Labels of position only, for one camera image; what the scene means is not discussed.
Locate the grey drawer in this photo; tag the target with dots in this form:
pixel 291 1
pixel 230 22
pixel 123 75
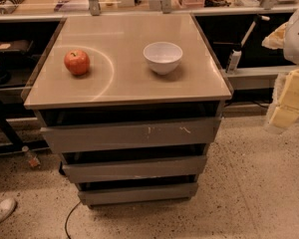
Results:
pixel 136 134
pixel 135 169
pixel 138 194

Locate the grey bottom drawer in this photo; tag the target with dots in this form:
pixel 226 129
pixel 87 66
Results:
pixel 138 194

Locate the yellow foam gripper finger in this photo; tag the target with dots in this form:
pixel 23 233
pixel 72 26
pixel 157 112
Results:
pixel 284 109

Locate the grey middle drawer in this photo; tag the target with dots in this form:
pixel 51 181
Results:
pixel 135 169

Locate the white shoe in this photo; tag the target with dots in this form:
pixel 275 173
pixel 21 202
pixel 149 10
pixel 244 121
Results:
pixel 7 206

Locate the small plastic bottle on floor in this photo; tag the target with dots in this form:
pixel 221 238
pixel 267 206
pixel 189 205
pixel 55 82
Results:
pixel 31 156

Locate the grey drawer cabinet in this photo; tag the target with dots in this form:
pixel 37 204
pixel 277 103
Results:
pixel 121 87

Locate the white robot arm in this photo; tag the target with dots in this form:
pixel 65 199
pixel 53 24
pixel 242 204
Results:
pixel 286 37

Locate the grey top drawer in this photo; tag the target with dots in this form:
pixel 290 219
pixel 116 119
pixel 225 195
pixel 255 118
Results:
pixel 136 134

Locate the red apple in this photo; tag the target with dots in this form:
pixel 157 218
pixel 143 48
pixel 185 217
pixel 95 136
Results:
pixel 77 62

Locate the white ceramic bowl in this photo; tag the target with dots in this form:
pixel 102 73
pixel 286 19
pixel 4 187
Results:
pixel 163 57

